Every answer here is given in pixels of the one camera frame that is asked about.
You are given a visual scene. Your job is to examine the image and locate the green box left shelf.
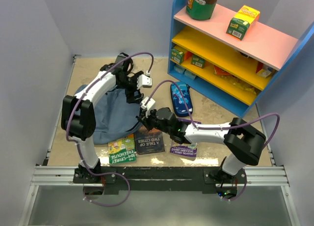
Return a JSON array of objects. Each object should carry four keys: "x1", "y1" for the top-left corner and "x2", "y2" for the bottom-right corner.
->
[{"x1": 171, "y1": 45, "x2": 184, "y2": 64}]

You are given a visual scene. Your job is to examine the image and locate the blue student backpack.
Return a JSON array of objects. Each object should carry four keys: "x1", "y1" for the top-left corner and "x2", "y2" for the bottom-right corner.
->
[{"x1": 73, "y1": 52, "x2": 148, "y2": 145}]

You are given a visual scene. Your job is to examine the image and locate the purple cable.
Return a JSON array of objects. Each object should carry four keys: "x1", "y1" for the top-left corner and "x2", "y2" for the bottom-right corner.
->
[
  {"x1": 65, "y1": 52, "x2": 154, "y2": 207},
  {"x1": 146, "y1": 80, "x2": 281, "y2": 202}
]

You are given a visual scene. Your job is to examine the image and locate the colourful wooden shelf unit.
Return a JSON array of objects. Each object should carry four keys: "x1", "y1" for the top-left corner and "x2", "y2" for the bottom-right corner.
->
[{"x1": 168, "y1": 0, "x2": 314, "y2": 117}]

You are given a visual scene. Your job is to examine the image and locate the green box middle shelf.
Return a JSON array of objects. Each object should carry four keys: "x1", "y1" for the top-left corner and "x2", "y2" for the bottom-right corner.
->
[{"x1": 191, "y1": 55, "x2": 206, "y2": 68}]

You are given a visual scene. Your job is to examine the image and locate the green brown canister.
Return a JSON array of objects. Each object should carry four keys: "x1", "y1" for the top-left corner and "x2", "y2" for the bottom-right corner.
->
[{"x1": 186, "y1": 0, "x2": 217, "y2": 21}]

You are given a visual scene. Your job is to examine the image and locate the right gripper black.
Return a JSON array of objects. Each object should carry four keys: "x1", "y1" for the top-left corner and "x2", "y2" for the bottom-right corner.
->
[{"x1": 138, "y1": 107, "x2": 172, "y2": 135}]

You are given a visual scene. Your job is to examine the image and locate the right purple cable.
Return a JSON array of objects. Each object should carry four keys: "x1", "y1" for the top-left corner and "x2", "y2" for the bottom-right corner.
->
[{"x1": 146, "y1": 80, "x2": 281, "y2": 202}]

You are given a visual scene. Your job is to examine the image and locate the yellow snack bag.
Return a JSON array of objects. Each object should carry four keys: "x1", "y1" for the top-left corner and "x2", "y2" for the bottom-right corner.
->
[{"x1": 224, "y1": 76, "x2": 260, "y2": 95}]

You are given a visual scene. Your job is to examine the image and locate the dark tale book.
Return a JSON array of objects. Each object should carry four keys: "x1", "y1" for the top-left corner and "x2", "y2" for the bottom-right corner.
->
[{"x1": 134, "y1": 126, "x2": 165, "y2": 155}]

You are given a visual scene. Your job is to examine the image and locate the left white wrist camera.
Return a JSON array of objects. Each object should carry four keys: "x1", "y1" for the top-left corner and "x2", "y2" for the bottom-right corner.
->
[{"x1": 137, "y1": 74, "x2": 153, "y2": 89}]

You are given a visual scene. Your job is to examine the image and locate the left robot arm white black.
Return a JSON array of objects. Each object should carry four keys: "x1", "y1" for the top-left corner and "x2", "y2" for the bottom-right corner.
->
[{"x1": 61, "y1": 53, "x2": 145, "y2": 183}]

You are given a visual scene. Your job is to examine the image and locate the light blue box left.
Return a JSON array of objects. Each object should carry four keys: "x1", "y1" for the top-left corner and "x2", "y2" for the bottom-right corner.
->
[{"x1": 174, "y1": 65, "x2": 185, "y2": 74}]

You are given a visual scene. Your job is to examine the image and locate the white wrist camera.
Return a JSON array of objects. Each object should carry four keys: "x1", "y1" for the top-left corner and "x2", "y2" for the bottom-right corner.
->
[
  {"x1": 137, "y1": 74, "x2": 153, "y2": 89},
  {"x1": 140, "y1": 96, "x2": 156, "y2": 117}
]

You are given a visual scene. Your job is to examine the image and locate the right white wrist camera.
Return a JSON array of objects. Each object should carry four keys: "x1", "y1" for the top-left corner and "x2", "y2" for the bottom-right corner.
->
[{"x1": 140, "y1": 96, "x2": 156, "y2": 117}]

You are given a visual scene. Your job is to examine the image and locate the green treehouse book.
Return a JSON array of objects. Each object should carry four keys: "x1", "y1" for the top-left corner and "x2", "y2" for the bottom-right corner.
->
[{"x1": 108, "y1": 134, "x2": 137, "y2": 165}]

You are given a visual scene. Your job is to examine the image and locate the yellow green carton box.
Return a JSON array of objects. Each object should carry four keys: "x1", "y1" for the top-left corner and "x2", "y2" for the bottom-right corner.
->
[{"x1": 226, "y1": 5, "x2": 260, "y2": 41}]

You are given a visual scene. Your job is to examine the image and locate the red yellow box right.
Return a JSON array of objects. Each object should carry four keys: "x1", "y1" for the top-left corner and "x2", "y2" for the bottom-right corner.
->
[{"x1": 256, "y1": 62, "x2": 275, "y2": 78}]

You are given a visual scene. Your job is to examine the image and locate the light blue box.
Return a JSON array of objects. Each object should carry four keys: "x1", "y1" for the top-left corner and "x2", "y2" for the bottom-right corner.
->
[
  {"x1": 174, "y1": 65, "x2": 185, "y2": 74},
  {"x1": 184, "y1": 70, "x2": 197, "y2": 80}
]

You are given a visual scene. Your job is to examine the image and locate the aluminium frame rail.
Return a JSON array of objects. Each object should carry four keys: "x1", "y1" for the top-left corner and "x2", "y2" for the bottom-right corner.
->
[{"x1": 20, "y1": 56, "x2": 300, "y2": 226}]

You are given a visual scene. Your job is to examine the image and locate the blue patterned pencil case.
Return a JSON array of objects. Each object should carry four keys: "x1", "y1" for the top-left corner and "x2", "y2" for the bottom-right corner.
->
[{"x1": 170, "y1": 82, "x2": 193, "y2": 117}]

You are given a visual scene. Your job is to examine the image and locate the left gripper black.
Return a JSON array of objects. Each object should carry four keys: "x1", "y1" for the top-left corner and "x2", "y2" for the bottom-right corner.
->
[{"x1": 117, "y1": 71, "x2": 144, "y2": 104}]

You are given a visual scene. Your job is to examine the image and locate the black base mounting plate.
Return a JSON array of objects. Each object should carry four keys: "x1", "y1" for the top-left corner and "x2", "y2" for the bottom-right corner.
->
[{"x1": 73, "y1": 167, "x2": 247, "y2": 198}]

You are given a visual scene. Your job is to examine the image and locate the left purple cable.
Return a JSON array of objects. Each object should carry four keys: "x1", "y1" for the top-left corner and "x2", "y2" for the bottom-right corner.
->
[{"x1": 65, "y1": 52, "x2": 154, "y2": 207}]

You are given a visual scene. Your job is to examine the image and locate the orange snack packet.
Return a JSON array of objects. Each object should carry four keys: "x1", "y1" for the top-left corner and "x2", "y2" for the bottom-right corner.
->
[{"x1": 214, "y1": 65, "x2": 231, "y2": 76}]

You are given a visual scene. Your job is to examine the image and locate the light blue box right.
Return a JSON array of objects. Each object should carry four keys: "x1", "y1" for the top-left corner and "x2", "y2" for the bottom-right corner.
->
[{"x1": 184, "y1": 70, "x2": 197, "y2": 80}]

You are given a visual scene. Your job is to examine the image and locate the purple treehouse book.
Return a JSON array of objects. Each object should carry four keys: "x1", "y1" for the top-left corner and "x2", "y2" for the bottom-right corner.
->
[{"x1": 169, "y1": 120, "x2": 202, "y2": 161}]

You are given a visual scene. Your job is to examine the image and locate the green box shelf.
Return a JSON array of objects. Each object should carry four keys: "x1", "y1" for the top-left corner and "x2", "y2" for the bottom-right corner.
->
[
  {"x1": 191, "y1": 55, "x2": 206, "y2": 68},
  {"x1": 171, "y1": 45, "x2": 184, "y2": 64}
]

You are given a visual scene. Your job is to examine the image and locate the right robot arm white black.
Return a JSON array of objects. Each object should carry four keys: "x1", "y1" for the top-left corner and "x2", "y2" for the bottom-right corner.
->
[{"x1": 137, "y1": 108, "x2": 266, "y2": 183}]

